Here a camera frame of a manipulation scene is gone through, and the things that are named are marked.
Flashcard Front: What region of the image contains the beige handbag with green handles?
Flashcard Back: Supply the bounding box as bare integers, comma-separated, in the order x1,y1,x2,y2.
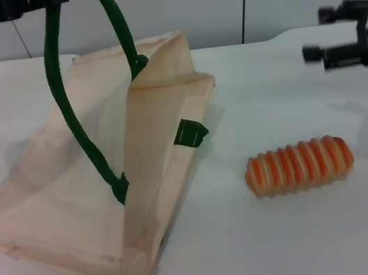
0,0,249,275

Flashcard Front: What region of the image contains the orange and cream striped bread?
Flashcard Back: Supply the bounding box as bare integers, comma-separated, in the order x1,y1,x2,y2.
239,130,360,203

